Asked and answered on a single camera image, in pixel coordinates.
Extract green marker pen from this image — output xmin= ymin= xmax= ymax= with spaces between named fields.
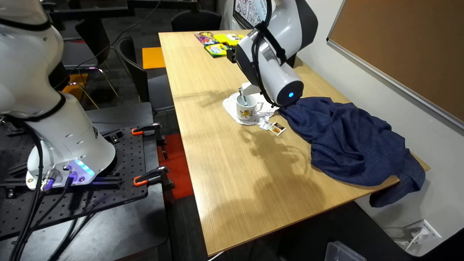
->
xmin=238 ymin=87 xmax=251 ymax=106

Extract white ceramic mug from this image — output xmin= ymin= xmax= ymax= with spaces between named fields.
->
xmin=233 ymin=92 xmax=265 ymax=128

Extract white lace paper doily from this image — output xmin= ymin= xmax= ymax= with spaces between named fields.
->
xmin=222 ymin=93 xmax=281 ymax=131

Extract small tea bag packet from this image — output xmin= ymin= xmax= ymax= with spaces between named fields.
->
xmin=268 ymin=121 xmax=287 ymax=138

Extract green yellow card box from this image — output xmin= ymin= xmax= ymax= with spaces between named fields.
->
xmin=204 ymin=42 xmax=232 ymax=60

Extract yellow crayon box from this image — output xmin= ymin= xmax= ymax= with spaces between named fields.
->
xmin=212 ymin=32 xmax=249 ymax=48

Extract colourful card pack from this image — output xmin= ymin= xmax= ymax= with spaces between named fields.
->
xmin=193 ymin=31 xmax=218 ymax=47

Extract orange seat chair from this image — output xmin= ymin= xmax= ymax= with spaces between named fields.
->
xmin=117 ymin=35 xmax=167 ymax=105

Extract dark blue cloth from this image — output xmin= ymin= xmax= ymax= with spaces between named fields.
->
xmin=278 ymin=96 xmax=428 ymax=209

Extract whiteboard with drawings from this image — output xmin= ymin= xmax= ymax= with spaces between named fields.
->
xmin=232 ymin=0 xmax=270 ymax=31

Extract clear plastic box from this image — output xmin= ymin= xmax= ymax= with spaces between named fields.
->
xmin=323 ymin=241 xmax=370 ymax=261

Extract black perforated mounting board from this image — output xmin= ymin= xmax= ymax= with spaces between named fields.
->
xmin=0 ymin=127 xmax=149 ymax=243

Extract brown cork pin board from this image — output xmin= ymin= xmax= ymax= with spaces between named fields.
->
xmin=325 ymin=0 xmax=464 ymax=137

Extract white floor bin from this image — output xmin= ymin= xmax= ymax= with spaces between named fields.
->
xmin=384 ymin=218 xmax=444 ymax=258

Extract orange handled black clamp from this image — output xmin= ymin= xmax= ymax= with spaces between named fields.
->
xmin=129 ymin=122 xmax=161 ymax=140
xmin=132 ymin=166 xmax=170 ymax=189

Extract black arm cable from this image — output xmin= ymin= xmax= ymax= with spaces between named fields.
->
xmin=249 ymin=0 xmax=291 ymax=63

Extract black base cable bundle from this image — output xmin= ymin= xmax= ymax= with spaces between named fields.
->
xmin=7 ymin=118 xmax=46 ymax=261

